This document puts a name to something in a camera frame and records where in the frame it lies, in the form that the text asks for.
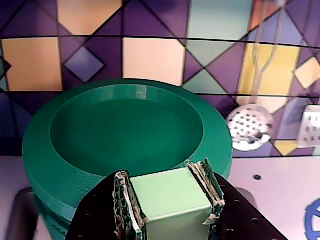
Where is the white slotted skimmer spoon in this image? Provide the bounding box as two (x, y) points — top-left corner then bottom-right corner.
(226, 0), (286, 152)

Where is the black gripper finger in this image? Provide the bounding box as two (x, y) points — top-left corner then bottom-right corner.
(65, 170), (149, 240)
(186, 157), (286, 240)

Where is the light green cube block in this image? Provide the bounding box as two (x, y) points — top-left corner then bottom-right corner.
(129, 166), (214, 240)

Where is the dark green round recipient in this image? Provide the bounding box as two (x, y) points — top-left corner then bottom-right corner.
(21, 78), (235, 240)

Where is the blue gear wheel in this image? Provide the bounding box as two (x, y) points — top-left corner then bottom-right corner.
(304, 196), (320, 239)

